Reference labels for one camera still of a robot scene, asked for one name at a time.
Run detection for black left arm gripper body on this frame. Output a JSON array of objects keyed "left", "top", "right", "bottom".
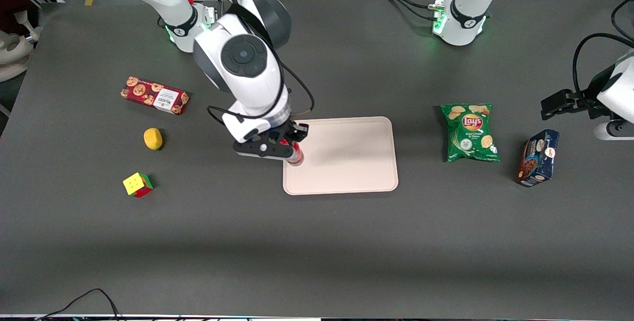
[{"left": 570, "top": 71, "right": 620, "bottom": 119}]

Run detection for small red can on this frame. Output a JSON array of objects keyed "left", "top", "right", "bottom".
[{"left": 286, "top": 142, "right": 305, "bottom": 167}]

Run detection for cream plastic tray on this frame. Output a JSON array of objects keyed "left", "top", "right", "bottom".
[{"left": 282, "top": 116, "right": 399, "bottom": 196}]

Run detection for dark blue cookie box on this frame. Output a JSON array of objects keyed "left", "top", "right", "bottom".
[{"left": 514, "top": 129, "right": 561, "bottom": 188}]

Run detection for green Lays chips bag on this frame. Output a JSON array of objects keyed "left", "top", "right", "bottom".
[{"left": 440, "top": 103, "right": 501, "bottom": 163}]

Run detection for yellow toy lemon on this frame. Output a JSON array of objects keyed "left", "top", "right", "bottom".
[{"left": 143, "top": 127, "right": 164, "bottom": 151}]

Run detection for red Walkers cookie box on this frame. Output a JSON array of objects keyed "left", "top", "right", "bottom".
[{"left": 120, "top": 76, "right": 190, "bottom": 115}]

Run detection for multicoloured puzzle cube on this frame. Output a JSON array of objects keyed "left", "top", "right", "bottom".
[{"left": 122, "top": 172, "right": 154, "bottom": 199}]

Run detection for white curved object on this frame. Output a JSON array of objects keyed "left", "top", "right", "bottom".
[{"left": 0, "top": 10, "right": 41, "bottom": 83}]

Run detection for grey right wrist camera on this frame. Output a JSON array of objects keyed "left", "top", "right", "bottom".
[{"left": 221, "top": 110, "right": 272, "bottom": 144}]

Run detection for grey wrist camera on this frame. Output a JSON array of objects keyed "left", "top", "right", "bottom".
[
  {"left": 221, "top": 110, "right": 272, "bottom": 144},
  {"left": 593, "top": 119, "right": 634, "bottom": 142}
]

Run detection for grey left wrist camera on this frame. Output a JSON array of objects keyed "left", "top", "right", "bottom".
[{"left": 593, "top": 119, "right": 634, "bottom": 142}]

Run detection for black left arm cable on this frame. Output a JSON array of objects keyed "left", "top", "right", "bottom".
[{"left": 573, "top": 0, "right": 634, "bottom": 106}]

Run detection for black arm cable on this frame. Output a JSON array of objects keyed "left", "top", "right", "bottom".
[
  {"left": 206, "top": 0, "right": 316, "bottom": 126},
  {"left": 573, "top": 0, "right": 634, "bottom": 106}
]

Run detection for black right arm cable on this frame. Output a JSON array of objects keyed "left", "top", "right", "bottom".
[{"left": 206, "top": 0, "right": 316, "bottom": 126}]

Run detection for black base cables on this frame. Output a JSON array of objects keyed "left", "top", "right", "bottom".
[{"left": 379, "top": 0, "right": 446, "bottom": 22}]

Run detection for black cable loop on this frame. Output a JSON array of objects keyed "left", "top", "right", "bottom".
[{"left": 34, "top": 288, "right": 125, "bottom": 321}]

